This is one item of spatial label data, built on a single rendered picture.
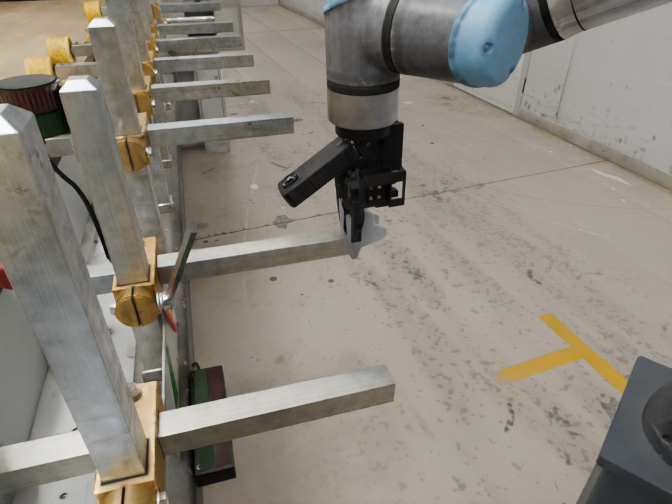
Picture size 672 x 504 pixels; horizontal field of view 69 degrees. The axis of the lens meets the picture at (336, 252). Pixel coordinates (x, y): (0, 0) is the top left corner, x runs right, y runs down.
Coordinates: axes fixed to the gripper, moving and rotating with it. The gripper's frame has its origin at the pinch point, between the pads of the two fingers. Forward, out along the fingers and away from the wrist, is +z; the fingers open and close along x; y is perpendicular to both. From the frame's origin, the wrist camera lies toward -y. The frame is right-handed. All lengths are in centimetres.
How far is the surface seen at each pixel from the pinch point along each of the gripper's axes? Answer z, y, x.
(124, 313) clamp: -3.0, -30.9, -8.6
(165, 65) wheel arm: -12, -24, 73
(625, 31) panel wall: 17, 222, 187
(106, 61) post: -25.9, -29.3, 19.3
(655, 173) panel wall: 84, 224, 139
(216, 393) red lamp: 11.8, -22.4, -11.0
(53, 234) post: -27.0, -27.3, -30.7
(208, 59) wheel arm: -13, -14, 74
